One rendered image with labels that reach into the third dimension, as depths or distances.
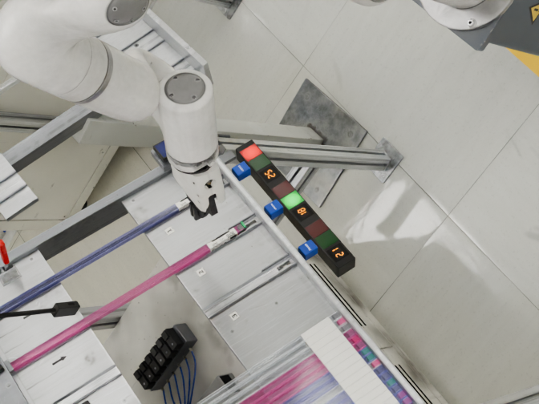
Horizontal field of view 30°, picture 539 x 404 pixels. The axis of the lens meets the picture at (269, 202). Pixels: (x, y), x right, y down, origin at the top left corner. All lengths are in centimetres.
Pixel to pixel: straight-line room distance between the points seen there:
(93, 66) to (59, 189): 188
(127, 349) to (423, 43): 104
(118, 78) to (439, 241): 134
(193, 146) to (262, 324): 40
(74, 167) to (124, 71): 178
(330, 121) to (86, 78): 146
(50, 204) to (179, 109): 174
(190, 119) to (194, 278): 44
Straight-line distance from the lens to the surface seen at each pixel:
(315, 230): 189
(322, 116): 270
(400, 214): 256
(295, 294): 181
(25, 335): 185
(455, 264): 249
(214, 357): 213
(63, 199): 320
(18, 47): 122
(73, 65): 126
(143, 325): 227
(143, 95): 138
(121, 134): 217
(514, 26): 175
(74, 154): 307
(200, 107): 148
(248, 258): 185
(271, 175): 196
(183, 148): 154
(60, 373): 180
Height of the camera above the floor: 218
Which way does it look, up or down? 51 degrees down
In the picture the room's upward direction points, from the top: 90 degrees counter-clockwise
